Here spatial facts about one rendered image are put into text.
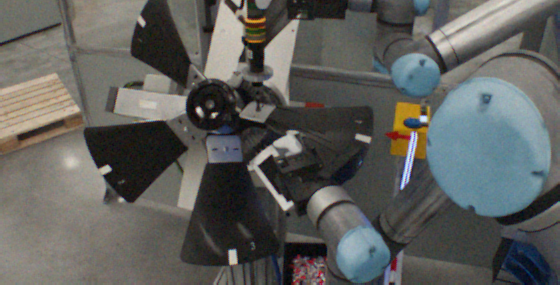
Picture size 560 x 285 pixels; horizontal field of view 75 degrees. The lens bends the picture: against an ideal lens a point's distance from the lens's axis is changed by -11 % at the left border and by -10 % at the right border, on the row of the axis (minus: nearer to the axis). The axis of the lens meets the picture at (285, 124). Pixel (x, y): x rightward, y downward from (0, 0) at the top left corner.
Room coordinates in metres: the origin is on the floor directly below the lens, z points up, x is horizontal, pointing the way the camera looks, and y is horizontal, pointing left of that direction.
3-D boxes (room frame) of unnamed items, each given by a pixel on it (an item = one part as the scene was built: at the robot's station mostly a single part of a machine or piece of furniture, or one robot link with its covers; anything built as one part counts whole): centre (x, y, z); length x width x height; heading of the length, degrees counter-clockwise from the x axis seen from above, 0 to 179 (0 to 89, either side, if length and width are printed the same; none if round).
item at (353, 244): (0.42, -0.10, 1.17); 0.11 x 0.08 x 0.09; 21
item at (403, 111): (0.98, -0.37, 1.02); 0.16 x 0.10 x 0.11; 164
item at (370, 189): (1.49, -0.14, 0.50); 2.59 x 0.03 x 0.91; 74
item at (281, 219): (1.36, 0.02, 0.42); 0.04 x 0.04 x 0.83; 74
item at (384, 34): (0.76, -0.22, 1.36); 0.11 x 0.08 x 0.11; 1
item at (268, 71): (0.81, 0.07, 1.33); 0.09 x 0.07 x 0.10; 19
